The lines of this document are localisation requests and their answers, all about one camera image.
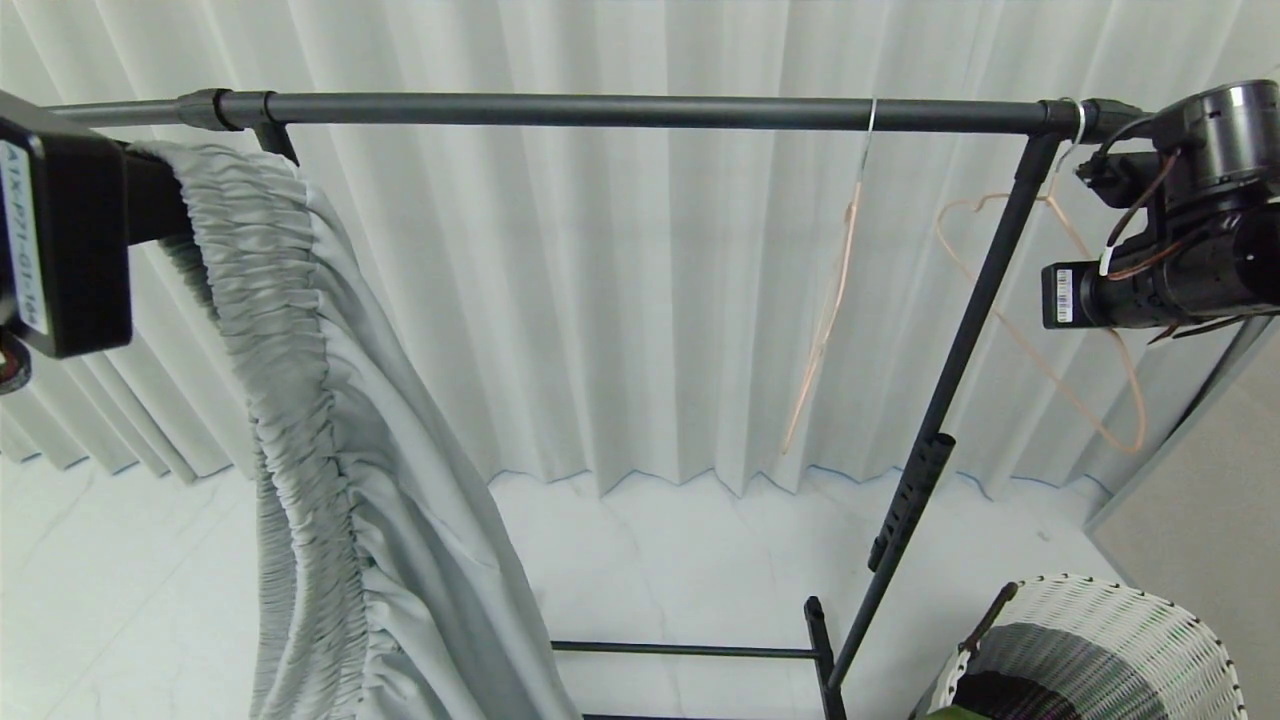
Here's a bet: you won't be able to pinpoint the white laundry basket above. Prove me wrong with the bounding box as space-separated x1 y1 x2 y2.
910 575 1249 720

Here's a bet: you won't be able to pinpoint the pink clothes hanger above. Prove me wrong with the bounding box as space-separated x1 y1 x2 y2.
935 140 1148 456
780 98 879 456

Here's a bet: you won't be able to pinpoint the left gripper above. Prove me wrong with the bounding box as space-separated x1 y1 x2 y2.
0 90 135 359

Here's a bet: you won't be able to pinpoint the black clothes rack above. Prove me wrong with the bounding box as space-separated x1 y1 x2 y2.
45 88 1151 720

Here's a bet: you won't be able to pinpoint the pale grey shorts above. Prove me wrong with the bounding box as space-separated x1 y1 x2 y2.
130 140 581 720

